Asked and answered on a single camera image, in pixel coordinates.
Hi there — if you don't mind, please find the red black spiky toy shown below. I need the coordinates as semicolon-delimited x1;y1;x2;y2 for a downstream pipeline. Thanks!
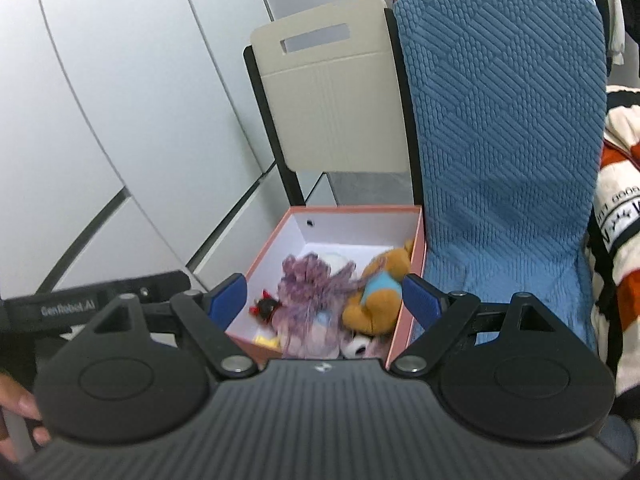
248;289;282;325

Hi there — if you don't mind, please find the pink plush toy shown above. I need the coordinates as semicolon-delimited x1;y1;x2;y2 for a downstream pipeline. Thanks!
363;335;392;361

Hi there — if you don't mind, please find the left human hand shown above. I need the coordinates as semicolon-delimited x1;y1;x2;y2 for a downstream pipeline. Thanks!
0;370;42;463

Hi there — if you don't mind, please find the pink cardboard storage box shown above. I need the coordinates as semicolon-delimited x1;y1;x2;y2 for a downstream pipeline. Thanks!
226;206;425;363

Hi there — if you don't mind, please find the beige chair backrest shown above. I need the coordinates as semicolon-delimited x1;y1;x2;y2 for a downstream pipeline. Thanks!
243;0;424;206

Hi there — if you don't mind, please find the blue quilted chair cover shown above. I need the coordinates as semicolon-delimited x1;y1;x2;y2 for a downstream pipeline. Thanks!
393;0;606;347

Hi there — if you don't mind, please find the small yellow toy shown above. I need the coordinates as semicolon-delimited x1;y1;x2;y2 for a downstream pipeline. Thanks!
253;335;281;351

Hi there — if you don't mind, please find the white plush with blue scarf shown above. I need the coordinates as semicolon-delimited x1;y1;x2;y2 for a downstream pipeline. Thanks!
318;252;356;280

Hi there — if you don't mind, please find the white orange patterned blanket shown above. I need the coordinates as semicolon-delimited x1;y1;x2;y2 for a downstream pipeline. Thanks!
586;86;639;420

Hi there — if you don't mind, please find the brown teddy bear blue shirt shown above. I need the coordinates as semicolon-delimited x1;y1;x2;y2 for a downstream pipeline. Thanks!
342;240;413;337

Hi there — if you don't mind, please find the purple pink fabric scrunchie bow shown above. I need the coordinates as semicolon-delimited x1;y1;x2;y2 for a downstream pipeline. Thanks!
271;252;363;360

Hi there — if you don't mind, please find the black and white panda plush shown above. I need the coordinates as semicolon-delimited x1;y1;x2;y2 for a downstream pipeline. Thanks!
340;332;371;360

